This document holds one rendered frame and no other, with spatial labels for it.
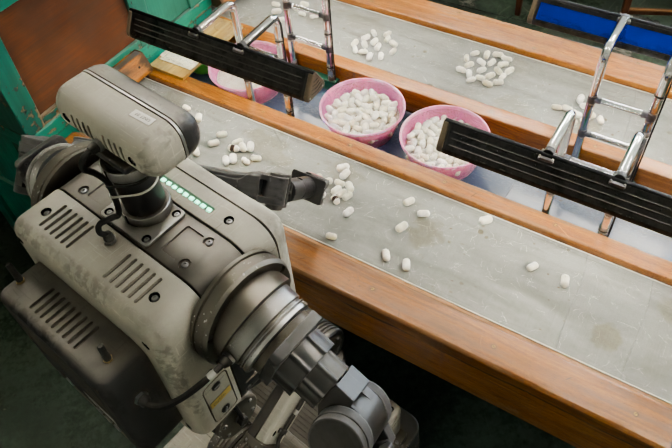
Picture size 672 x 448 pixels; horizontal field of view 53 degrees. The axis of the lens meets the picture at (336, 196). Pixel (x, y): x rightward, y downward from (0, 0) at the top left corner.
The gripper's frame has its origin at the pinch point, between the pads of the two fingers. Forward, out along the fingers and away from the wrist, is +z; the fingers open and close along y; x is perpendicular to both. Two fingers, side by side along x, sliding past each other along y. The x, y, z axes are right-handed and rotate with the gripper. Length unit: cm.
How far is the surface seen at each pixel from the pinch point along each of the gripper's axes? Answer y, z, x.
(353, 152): 1.5, 17.7, -7.7
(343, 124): 11.8, 28.0, -12.8
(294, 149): 19.1, 15.2, -2.6
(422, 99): -5, 44, -26
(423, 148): -13.8, 31.6, -13.8
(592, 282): -71, 13, 0
